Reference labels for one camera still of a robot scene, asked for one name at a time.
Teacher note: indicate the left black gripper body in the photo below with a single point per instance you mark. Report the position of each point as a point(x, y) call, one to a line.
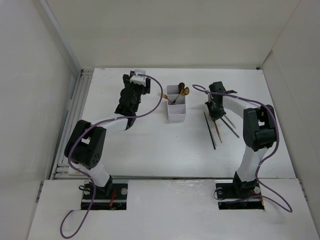
point(138, 90)

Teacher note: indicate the rose gold small fork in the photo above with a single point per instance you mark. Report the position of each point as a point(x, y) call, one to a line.
point(218, 131)

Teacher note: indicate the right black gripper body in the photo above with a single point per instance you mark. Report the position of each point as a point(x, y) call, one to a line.
point(216, 111)

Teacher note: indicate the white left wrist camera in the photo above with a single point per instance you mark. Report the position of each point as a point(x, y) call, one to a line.
point(137, 77)

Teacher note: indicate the silver chopstick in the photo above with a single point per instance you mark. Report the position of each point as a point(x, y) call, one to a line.
point(230, 127)
point(233, 125)

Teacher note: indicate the aluminium frame rail left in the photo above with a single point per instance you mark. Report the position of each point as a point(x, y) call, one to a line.
point(73, 111)

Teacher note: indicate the white three-compartment utensil holder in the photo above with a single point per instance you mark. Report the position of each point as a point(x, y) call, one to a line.
point(176, 104)

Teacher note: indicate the dark grey chopstick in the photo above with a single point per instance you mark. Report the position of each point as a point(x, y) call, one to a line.
point(210, 132)

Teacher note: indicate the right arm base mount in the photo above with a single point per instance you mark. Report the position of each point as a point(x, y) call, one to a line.
point(231, 198)

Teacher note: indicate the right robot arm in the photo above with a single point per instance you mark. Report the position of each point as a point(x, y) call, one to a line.
point(259, 133)

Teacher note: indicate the gold spoon green handle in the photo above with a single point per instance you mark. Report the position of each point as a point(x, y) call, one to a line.
point(184, 92)

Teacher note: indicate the gold fork green handle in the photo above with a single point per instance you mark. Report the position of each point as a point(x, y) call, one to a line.
point(164, 96)

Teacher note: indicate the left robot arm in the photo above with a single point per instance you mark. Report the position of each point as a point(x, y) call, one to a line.
point(84, 148)

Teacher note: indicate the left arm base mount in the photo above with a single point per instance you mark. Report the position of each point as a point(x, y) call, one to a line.
point(114, 199)

